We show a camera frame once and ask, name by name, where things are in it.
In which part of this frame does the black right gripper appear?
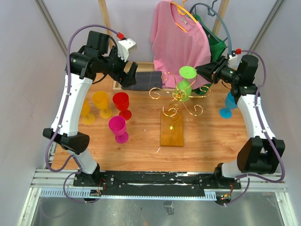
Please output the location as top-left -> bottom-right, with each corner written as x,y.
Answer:
195,56 -> 240,85

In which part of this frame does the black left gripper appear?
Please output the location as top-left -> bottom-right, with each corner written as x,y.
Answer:
99,46 -> 138,87

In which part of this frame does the red wine glass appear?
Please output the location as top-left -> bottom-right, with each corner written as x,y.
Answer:
112,92 -> 132,121

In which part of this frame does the yellow wine glass front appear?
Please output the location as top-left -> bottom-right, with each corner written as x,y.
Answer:
92,91 -> 112,119

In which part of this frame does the yellow wine glass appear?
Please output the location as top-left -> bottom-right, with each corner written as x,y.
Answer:
80,98 -> 95,125
92,91 -> 112,119

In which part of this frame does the green wine glass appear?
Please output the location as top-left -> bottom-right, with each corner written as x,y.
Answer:
175,66 -> 197,102

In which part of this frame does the magenta wine glass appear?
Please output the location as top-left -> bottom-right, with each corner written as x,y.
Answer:
108,116 -> 129,144

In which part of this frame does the blue wine glass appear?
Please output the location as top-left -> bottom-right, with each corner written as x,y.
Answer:
219,92 -> 238,119

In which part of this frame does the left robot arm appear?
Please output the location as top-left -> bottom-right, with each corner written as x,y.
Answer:
43,31 -> 138,186

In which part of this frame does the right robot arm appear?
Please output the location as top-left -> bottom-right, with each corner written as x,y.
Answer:
196,50 -> 285,188

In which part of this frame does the wooden rack base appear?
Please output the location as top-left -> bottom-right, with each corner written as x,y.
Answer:
160,111 -> 184,147

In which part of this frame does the folded dark grey cloth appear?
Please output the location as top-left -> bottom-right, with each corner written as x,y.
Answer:
121,71 -> 163,91

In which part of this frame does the green tank top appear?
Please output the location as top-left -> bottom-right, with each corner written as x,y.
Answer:
193,14 -> 226,96

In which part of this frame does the pink t-shirt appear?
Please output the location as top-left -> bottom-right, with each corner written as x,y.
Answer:
150,0 -> 211,88

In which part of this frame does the grey clothes hanger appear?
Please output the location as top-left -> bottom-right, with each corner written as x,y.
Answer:
189,0 -> 233,55

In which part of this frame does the orange clothes hanger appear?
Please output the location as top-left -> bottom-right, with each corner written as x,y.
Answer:
170,0 -> 199,33

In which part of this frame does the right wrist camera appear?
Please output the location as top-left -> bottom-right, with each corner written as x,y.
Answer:
227,48 -> 242,68

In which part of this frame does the gold wire glass rack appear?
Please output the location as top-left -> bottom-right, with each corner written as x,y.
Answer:
149,76 -> 211,130

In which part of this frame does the wooden clothes rack frame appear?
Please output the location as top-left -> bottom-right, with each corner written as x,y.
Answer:
98,0 -> 232,86

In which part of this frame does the aluminium frame rail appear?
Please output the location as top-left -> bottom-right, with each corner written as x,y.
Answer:
34,0 -> 67,57

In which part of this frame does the white slotted cable duct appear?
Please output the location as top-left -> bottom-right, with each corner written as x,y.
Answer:
40,187 -> 217,201

